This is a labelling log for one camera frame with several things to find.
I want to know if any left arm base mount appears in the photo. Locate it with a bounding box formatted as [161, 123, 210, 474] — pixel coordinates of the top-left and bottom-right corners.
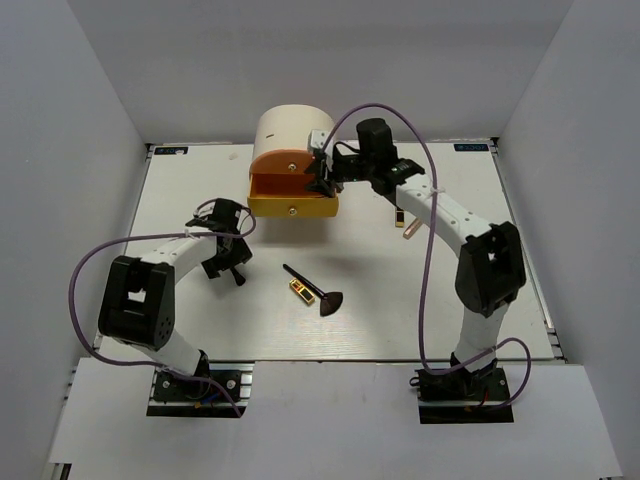
[146, 362, 254, 419]

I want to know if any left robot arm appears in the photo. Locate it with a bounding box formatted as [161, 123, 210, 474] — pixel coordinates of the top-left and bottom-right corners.
[98, 199, 252, 399]

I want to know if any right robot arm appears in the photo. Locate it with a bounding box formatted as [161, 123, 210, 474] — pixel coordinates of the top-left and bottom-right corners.
[305, 118, 526, 399]

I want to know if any rose gold lipstick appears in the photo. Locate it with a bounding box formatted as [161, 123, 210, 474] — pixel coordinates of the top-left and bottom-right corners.
[403, 218, 422, 240]

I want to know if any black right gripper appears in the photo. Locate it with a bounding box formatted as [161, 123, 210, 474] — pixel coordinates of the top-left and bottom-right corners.
[302, 148, 375, 199]

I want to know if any cream round drawer organizer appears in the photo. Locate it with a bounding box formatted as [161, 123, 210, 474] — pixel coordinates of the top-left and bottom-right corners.
[252, 104, 334, 161]

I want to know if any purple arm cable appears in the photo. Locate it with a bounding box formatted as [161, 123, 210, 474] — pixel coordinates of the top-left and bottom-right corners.
[319, 102, 532, 414]
[69, 198, 259, 419]

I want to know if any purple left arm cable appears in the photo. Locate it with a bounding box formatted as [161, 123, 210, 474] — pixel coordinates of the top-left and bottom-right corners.
[69, 198, 259, 419]

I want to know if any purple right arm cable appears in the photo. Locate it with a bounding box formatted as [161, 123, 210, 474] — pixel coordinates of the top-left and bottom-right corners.
[319, 102, 532, 414]

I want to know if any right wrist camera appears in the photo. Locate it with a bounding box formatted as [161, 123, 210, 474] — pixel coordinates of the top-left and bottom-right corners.
[307, 129, 330, 153]

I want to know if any yellow drawer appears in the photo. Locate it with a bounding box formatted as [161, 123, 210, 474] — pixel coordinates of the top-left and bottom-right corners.
[247, 174, 339, 218]

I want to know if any black fan makeup brush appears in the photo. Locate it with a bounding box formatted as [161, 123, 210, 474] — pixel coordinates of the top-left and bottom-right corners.
[283, 264, 344, 317]

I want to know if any orange top drawer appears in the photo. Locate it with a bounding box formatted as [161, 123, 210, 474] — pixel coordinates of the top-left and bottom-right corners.
[249, 149, 314, 175]

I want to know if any small black makeup brush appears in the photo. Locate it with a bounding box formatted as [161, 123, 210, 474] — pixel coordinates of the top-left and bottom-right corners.
[229, 267, 246, 286]

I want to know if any gold clear square lipstick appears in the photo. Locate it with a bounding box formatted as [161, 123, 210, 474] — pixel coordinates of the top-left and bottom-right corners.
[289, 278, 315, 305]

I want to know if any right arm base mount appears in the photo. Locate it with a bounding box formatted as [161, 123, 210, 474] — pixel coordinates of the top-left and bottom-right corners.
[409, 365, 514, 425]

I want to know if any black gold square lipstick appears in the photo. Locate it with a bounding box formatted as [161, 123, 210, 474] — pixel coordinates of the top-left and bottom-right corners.
[394, 206, 405, 228]

